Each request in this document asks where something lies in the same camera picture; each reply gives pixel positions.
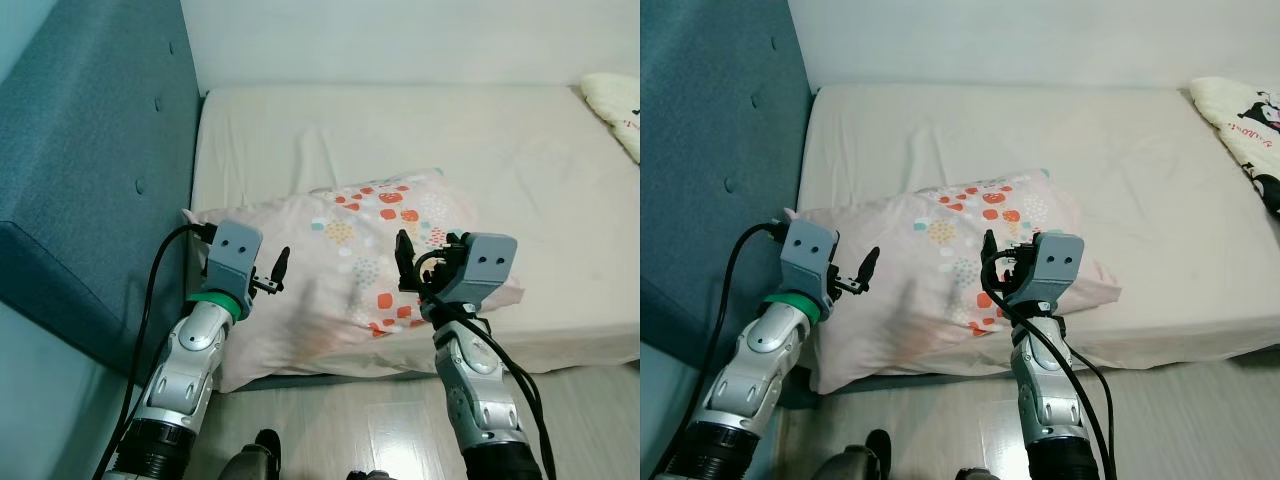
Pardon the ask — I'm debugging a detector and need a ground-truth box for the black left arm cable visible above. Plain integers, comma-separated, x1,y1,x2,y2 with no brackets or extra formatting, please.
95,222,219,480
650,222,786,480

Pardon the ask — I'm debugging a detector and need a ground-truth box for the mattress with beige sheet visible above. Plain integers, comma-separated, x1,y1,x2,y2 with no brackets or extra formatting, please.
188,83,641,381
797,83,1280,376

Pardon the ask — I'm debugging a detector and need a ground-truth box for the cream cartoon print blanket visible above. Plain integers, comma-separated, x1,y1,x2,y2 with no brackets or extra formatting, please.
580,72,641,166
1188,76,1280,221

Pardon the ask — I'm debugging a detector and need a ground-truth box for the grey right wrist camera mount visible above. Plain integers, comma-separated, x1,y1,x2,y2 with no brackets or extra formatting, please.
440,233,519,319
1020,232,1086,316

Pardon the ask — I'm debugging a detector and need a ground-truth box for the blue-grey upholstered headboard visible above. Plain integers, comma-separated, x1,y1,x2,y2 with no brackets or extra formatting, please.
0,0,206,379
640,0,816,386

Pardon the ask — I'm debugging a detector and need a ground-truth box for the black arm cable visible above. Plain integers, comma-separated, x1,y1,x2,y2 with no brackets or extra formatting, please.
980,245,1119,480
95,222,219,480
413,245,559,480
650,222,786,480

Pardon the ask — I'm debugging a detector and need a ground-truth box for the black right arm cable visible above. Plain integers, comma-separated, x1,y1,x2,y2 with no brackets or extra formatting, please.
980,245,1119,480
413,245,559,480

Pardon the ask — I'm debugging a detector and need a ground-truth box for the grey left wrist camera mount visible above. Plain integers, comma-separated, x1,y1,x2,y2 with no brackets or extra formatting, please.
203,220,265,296
780,218,841,301

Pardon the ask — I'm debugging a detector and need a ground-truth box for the pink floral pillow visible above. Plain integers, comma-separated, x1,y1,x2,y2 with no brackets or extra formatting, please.
785,168,1123,396
183,168,526,394

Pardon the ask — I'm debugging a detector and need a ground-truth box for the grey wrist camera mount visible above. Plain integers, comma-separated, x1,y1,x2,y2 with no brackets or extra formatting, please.
780,218,841,301
203,220,265,296
440,233,519,319
1020,232,1086,316

